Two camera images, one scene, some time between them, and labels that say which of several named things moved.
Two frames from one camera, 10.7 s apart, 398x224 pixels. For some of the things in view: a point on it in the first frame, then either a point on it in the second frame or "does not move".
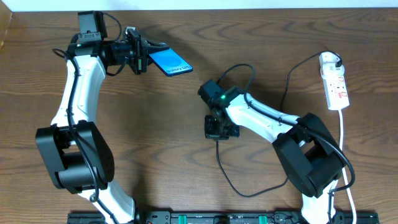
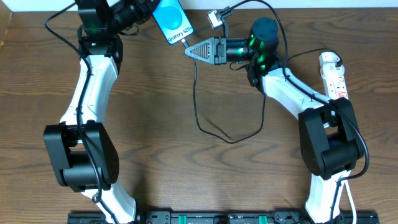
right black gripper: (216, 127) -> (217, 50)
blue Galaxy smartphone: (171, 63) -> (173, 20)
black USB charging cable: (338, 65) -> (210, 134)
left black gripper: (137, 51) -> (148, 6)
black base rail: (213, 217) does not move
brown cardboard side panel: (5, 16) does not move
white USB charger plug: (328, 70) does not move
